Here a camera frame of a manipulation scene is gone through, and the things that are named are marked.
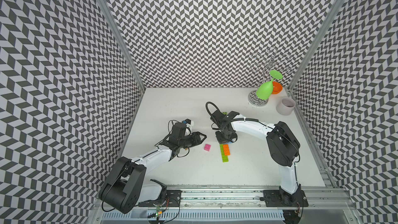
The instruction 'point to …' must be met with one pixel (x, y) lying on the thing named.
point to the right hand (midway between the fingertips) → (224, 142)
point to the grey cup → (285, 106)
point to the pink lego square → (207, 147)
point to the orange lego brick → (226, 150)
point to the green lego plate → (222, 150)
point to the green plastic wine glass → (264, 90)
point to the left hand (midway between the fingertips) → (204, 138)
